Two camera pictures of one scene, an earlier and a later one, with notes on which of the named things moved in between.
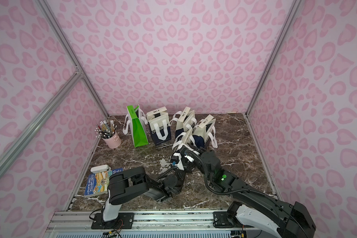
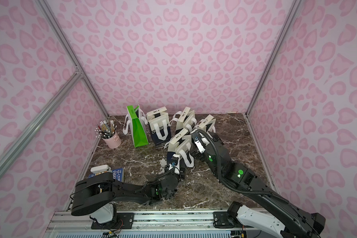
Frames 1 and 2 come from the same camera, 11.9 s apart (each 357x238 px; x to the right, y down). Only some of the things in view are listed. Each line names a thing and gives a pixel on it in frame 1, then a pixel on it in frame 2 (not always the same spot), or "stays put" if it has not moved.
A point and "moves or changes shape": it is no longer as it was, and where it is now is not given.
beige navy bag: [186, 138] moves or changes shape
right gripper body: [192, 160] to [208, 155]
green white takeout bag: [137, 119] stays put
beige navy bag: [158, 122] stays put
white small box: [99, 168] stays put
